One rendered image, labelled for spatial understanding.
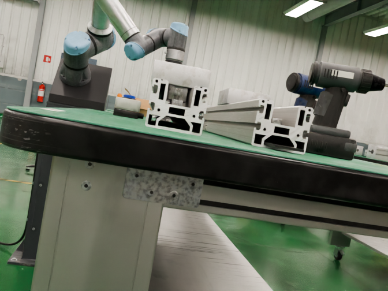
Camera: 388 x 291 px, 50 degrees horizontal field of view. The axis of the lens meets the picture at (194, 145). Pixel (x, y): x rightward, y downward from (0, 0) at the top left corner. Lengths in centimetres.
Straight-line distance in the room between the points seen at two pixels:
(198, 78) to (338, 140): 38
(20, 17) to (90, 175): 1258
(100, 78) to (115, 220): 163
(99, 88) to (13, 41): 1095
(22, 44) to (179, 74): 1222
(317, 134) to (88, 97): 132
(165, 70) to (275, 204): 33
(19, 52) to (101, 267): 1242
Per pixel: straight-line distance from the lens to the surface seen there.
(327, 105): 104
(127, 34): 172
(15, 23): 1310
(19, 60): 1293
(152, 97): 73
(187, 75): 80
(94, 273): 62
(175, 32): 172
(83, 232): 60
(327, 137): 101
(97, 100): 208
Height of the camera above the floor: 80
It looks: 3 degrees down
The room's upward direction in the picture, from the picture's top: 10 degrees clockwise
